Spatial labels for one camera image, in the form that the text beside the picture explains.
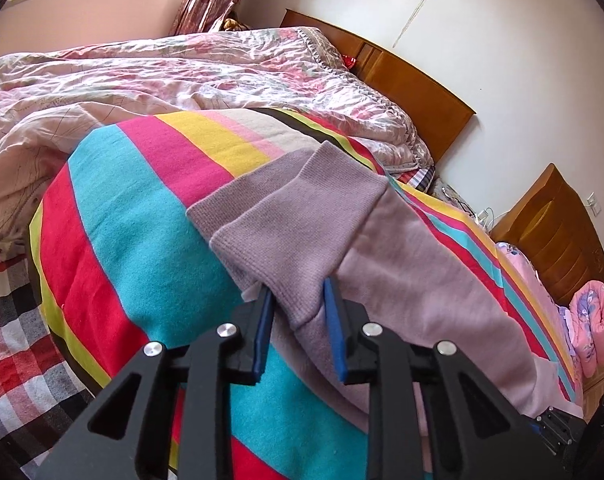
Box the nightstand with floral cover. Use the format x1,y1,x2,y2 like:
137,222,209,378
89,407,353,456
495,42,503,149
432,180,493,233

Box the rainbow striped blanket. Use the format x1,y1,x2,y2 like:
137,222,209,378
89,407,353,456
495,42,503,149
27,107,585,480

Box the lilac knitted sweater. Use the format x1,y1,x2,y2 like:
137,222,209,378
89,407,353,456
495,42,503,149
186,141,585,441

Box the pink bed sheet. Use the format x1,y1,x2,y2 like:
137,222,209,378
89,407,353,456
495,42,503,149
494,242,583,361

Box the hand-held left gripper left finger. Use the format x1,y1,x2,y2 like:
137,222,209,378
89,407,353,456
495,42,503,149
52,285,275,480

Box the brown panelled wooden headboard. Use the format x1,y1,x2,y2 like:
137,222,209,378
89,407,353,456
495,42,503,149
489,162,604,311

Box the red plaid bed sheet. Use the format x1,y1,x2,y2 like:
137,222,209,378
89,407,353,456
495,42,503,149
0,250,108,480

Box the orange wooden headboard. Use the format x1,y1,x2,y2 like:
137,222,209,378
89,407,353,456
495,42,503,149
280,8,477,161

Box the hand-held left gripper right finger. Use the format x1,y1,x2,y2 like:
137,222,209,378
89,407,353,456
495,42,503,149
322,276,578,480

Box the dark plaid pillow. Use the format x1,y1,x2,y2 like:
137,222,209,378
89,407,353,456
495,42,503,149
401,167,437,192

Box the rolled pink floral quilt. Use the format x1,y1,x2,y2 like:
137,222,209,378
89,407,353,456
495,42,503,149
569,280,604,378

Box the thin wall cable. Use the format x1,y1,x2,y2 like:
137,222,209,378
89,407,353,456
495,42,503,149
393,0,464,48

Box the folded lilac floral cloth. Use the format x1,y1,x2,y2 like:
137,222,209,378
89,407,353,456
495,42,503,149
556,305,577,357

